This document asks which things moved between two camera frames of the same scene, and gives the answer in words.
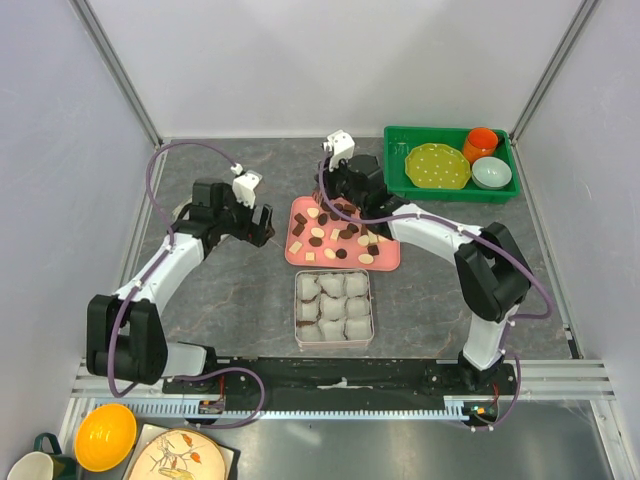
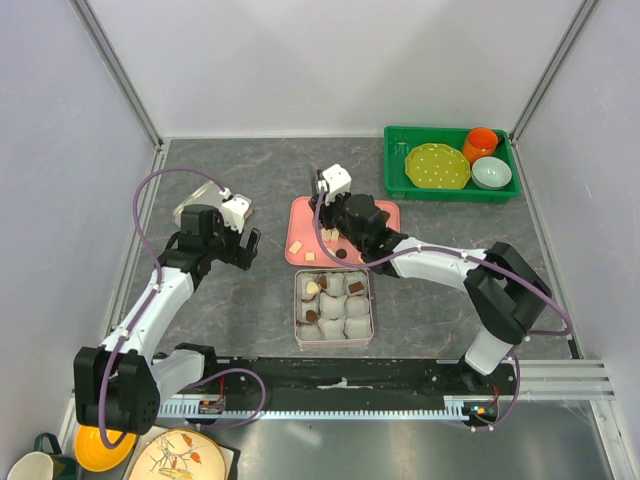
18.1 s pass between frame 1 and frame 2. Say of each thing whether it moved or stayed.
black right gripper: moved
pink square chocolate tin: stayed
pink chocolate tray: stayed
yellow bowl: stayed
